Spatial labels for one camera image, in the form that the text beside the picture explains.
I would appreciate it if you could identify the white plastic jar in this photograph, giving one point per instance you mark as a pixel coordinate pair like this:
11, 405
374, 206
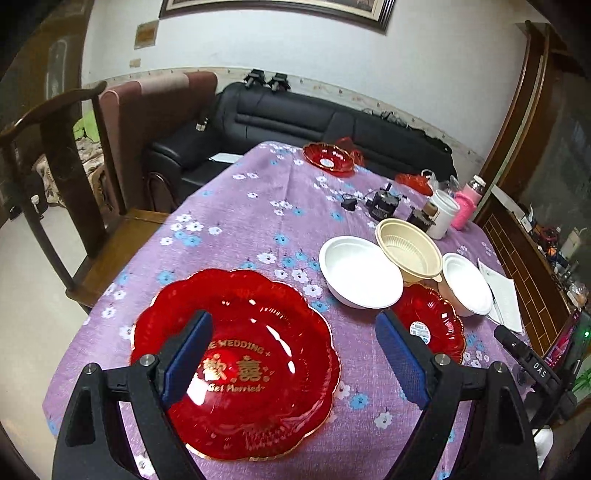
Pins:
445, 217

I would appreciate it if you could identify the wooden glass-panel door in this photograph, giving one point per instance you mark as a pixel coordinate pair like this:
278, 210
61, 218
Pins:
55, 69

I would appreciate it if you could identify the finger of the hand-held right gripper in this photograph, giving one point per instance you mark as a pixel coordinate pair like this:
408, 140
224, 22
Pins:
521, 348

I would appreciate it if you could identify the white paper sheets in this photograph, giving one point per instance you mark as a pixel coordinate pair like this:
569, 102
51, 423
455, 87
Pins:
503, 295

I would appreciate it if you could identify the wooden cabinet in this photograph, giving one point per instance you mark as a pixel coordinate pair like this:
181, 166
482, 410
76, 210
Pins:
531, 152

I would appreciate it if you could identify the yellow wall plaque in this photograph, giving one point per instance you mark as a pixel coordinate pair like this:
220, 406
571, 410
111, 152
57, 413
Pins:
146, 34

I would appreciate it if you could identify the red plate with gold rim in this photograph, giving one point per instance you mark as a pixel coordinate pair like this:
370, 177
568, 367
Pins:
328, 157

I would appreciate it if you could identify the dark brown cylindrical device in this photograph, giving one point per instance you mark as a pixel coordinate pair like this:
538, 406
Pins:
420, 219

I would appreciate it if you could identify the framed wall painting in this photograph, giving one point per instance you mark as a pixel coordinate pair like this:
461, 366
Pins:
277, 7

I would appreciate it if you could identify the large red printed plate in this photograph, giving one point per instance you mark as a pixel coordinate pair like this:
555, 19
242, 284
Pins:
263, 318

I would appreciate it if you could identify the white sheet on sofa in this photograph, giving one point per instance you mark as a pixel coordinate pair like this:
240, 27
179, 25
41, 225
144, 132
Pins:
224, 157

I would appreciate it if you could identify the pink sleeved bottle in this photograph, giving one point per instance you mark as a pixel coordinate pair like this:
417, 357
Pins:
464, 210

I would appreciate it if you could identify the floral blanket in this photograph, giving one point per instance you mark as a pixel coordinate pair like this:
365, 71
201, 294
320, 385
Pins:
87, 157

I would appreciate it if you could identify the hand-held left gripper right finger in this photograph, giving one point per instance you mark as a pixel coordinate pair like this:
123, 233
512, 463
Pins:
400, 357

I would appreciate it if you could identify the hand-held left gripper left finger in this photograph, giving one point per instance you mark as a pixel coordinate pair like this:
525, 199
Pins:
189, 357

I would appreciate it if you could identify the large white bowl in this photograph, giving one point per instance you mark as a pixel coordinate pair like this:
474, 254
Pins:
360, 272

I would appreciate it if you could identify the small red plate with label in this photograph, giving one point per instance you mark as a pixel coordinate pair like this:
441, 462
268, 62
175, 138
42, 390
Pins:
429, 309

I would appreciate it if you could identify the reddish brown armchair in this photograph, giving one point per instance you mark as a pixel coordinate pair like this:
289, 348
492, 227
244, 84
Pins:
147, 120

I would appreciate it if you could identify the cream ribbed plastic bowl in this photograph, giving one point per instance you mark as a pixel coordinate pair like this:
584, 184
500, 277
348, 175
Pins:
408, 244

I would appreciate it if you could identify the black charger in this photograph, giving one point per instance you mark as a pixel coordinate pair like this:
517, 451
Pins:
279, 82
255, 78

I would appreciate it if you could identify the dark wooden chair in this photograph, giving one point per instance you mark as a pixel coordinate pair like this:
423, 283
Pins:
51, 152

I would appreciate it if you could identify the black power adapter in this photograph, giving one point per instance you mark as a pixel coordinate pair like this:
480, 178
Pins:
350, 202

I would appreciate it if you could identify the black leather sofa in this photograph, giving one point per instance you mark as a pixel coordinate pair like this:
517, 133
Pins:
277, 115

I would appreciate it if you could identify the purple floral tablecloth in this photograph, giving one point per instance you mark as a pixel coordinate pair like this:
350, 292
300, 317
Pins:
258, 207

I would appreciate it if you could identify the black round device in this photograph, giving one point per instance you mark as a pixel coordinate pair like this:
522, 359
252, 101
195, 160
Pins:
383, 205

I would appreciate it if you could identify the red plastic bag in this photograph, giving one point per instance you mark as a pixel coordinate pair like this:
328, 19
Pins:
355, 150
413, 181

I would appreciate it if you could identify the small white bowl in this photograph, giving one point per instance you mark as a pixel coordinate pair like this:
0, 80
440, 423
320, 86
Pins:
466, 284

